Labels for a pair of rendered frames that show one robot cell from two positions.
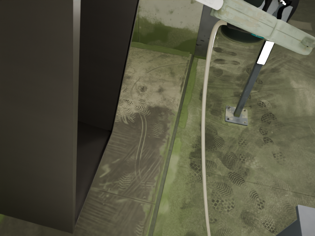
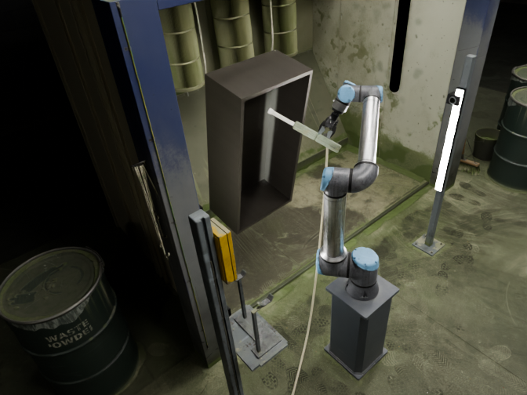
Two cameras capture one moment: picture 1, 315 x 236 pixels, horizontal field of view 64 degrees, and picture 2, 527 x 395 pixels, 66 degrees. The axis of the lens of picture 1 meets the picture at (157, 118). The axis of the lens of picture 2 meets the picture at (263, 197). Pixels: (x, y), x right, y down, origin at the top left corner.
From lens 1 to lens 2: 2.11 m
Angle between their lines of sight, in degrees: 34
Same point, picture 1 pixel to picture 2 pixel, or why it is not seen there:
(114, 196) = (278, 251)
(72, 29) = (240, 122)
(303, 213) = not seen: hidden behind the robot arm
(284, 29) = (320, 138)
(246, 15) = (302, 129)
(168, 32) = (406, 153)
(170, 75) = (388, 192)
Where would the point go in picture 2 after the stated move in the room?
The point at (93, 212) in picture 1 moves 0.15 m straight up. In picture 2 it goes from (260, 254) to (259, 240)
